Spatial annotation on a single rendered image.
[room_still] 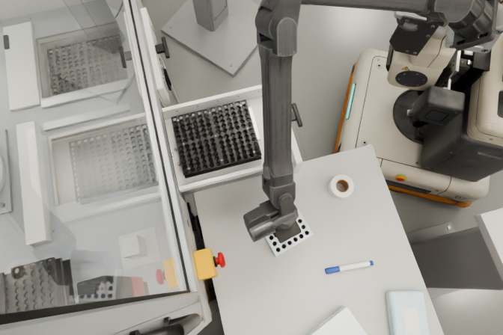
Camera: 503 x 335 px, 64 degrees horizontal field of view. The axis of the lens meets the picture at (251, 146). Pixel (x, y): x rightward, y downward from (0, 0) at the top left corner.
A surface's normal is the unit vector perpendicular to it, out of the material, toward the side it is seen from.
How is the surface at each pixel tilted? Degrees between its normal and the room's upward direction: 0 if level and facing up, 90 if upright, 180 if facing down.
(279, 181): 48
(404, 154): 0
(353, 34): 0
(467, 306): 0
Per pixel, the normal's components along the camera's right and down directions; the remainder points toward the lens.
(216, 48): -0.05, -0.25
